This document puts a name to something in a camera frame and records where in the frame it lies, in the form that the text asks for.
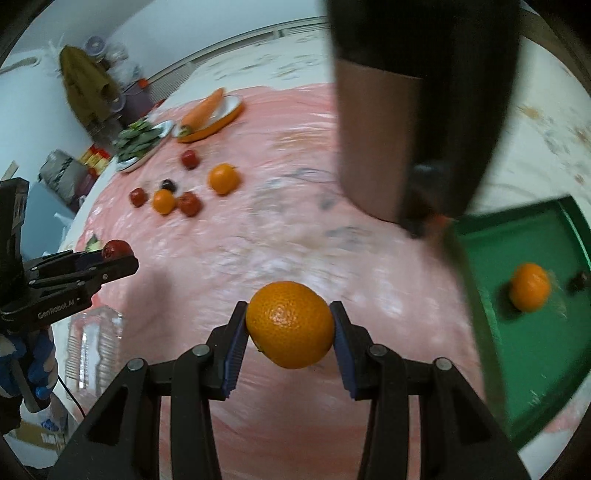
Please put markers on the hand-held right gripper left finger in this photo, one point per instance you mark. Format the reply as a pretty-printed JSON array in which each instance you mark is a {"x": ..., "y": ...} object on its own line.
[{"x": 233, "y": 353}]

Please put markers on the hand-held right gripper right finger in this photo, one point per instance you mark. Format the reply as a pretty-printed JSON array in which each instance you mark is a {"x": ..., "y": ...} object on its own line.
[{"x": 345, "y": 357}]

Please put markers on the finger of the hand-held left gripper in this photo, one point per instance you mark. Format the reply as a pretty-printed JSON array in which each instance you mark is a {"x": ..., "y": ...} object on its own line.
[
  {"x": 64, "y": 262},
  {"x": 111, "y": 272}
]

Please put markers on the small red apple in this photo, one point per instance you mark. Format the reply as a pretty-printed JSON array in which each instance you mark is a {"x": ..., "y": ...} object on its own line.
[
  {"x": 189, "y": 158},
  {"x": 137, "y": 197},
  {"x": 115, "y": 248},
  {"x": 190, "y": 203}
]

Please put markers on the green tray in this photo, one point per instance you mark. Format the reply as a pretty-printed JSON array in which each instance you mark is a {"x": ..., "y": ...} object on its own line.
[{"x": 531, "y": 364}]

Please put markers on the person's left hand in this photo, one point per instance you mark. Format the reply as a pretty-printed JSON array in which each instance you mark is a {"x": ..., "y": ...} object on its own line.
[{"x": 45, "y": 364}]

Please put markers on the small green object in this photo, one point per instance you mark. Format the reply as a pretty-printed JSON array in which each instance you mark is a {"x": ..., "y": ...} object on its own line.
[{"x": 94, "y": 243}]

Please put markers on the light blue cabinet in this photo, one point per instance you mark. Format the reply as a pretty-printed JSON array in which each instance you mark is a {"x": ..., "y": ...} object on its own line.
[{"x": 44, "y": 221}]

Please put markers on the grey bag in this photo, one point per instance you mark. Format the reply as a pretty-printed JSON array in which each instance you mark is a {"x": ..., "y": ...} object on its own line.
[{"x": 62, "y": 175}]

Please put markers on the small orange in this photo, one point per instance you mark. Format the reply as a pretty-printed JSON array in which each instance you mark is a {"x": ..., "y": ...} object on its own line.
[{"x": 164, "y": 201}]

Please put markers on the dark plum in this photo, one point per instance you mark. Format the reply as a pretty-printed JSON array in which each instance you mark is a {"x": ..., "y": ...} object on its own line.
[{"x": 168, "y": 184}]

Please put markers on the red and yellow boxes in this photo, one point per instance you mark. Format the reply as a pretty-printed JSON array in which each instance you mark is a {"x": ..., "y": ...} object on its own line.
[{"x": 94, "y": 159}]

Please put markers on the white plate with dark rim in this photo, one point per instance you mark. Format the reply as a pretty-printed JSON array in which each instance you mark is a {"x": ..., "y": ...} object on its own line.
[{"x": 138, "y": 165}]

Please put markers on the cardboard box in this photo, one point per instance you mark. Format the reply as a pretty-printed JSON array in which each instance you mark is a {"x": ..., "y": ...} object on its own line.
[{"x": 32, "y": 434}]

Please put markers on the bok choy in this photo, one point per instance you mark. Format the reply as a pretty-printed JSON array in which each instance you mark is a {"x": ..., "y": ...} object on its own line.
[{"x": 138, "y": 138}]

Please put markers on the pink plastic sheet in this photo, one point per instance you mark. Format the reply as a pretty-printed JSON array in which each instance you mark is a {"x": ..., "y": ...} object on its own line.
[{"x": 277, "y": 221}]

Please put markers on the purple box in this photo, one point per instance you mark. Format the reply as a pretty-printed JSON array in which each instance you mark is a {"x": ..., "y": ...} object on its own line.
[{"x": 138, "y": 101}]

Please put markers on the olive jacket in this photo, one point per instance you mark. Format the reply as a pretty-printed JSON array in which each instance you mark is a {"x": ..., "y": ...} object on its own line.
[{"x": 83, "y": 83}]

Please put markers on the carrot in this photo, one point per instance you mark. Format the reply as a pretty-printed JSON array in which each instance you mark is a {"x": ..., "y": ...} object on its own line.
[{"x": 203, "y": 110}]

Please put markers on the orange plate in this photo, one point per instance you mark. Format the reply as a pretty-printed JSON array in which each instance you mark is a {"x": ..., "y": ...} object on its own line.
[{"x": 224, "y": 121}]

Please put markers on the clear plastic bags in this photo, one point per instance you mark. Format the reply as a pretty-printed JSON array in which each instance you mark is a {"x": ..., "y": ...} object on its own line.
[{"x": 124, "y": 64}]

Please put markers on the small white fan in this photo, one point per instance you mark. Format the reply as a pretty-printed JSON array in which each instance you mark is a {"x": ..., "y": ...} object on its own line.
[{"x": 96, "y": 46}]

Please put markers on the floral bed sheet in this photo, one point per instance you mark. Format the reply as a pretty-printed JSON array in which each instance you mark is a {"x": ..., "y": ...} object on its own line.
[{"x": 286, "y": 64}]

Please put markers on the black shorts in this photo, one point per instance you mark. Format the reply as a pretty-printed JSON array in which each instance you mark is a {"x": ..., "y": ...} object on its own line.
[{"x": 438, "y": 46}]

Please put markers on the white bed frame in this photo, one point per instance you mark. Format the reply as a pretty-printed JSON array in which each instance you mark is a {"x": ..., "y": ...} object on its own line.
[{"x": 231, "y": 48}]

